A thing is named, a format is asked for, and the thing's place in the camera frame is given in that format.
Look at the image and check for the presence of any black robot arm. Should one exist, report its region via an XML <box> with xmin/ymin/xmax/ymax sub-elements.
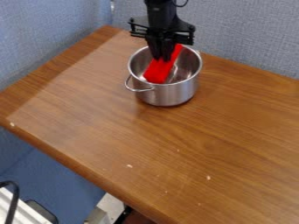
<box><xmin>128</xmin><ymin>0</ymin><xmax>196</xmax><ymax>61</ymax></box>

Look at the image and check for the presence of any red plastic block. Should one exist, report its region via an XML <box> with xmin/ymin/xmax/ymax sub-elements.
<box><xmin>143</xmin><ymin>44</ymin><xmax>183</xmax><ymax>84</ymax></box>

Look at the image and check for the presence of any black table leg frame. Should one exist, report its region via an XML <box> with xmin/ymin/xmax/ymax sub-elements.
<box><xmin>113</xmin><ymin>206</ymin><xmax>133</xmax><ymax>224</ymax></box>

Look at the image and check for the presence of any black cable loop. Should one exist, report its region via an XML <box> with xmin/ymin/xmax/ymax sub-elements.
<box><xmin>0</xmin><ymin>180</ymin><xmax>21</xmax><ymax>224</ymax></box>

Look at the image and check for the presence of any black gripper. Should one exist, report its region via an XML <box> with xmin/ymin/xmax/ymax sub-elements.
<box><xmin>128</xmin><ymin>5</ymin><xmax>196</xmax><ymax>61</ymax></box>

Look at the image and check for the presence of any white and black box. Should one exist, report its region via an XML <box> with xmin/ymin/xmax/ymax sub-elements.
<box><xmin>0</xmin><ymin>187</ymin><xmax>58</xmax><ymax>224</ymax></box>

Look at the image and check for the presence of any metal pot with handle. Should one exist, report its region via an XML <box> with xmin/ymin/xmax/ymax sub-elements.
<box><xmin>124</xmin><ymin>45</ymin><xmax>203</xmax><ymax>107</ymax></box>

